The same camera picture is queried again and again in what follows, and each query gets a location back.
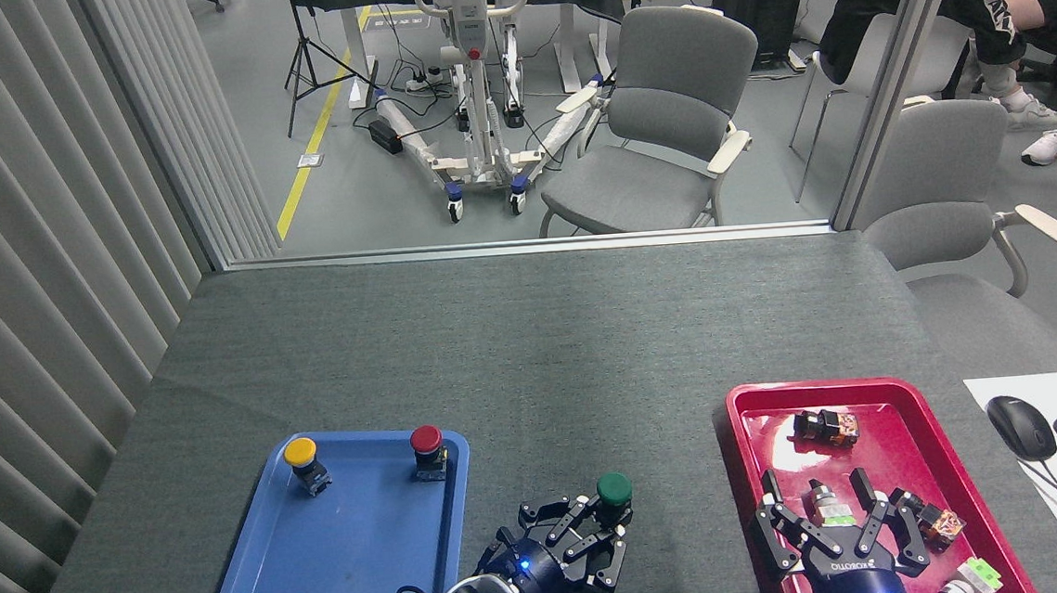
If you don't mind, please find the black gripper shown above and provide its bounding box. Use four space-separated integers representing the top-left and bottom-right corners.
472 492 634 593
747 459 935 593

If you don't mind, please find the green push button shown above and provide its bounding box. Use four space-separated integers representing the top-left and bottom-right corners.
592 471 637 527

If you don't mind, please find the red push button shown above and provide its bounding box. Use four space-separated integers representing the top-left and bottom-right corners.
408 423 450 483

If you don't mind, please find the yellow push button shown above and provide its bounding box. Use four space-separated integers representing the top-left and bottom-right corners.
282 435 334 498

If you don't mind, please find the red plastic tray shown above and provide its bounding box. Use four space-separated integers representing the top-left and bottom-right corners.
724 365 1038 593

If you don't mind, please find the black computer mouse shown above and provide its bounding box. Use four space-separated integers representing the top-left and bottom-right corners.
985 392 1057 465

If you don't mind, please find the blue plastic tray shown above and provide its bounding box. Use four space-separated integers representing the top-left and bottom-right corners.
183 419 481 593

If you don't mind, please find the grey armchair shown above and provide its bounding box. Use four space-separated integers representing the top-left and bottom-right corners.
853 92 1057 385
522 0 771 239

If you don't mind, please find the white wheeled stand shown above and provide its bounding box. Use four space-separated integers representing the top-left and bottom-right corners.
367 0 616 228

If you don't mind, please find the black power brick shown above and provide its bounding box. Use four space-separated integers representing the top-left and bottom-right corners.
367 118 404 156

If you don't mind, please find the white chair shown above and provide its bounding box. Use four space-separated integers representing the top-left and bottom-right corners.
781 6 987 204

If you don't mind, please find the person in black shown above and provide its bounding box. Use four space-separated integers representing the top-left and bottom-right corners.
817 0 1057 147

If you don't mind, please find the black tripod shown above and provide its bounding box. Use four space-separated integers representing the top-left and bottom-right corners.
278 0 383 139

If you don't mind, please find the silver green switch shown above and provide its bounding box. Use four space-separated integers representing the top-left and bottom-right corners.
802 476 857 531

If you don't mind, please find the black orange switch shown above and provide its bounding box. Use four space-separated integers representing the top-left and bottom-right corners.
888 483 968 556
792 406 861 451

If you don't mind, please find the green white switch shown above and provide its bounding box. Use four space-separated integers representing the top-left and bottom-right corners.
933 555 1004 593

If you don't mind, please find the silver post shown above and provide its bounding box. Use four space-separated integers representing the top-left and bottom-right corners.
817 0 986 232

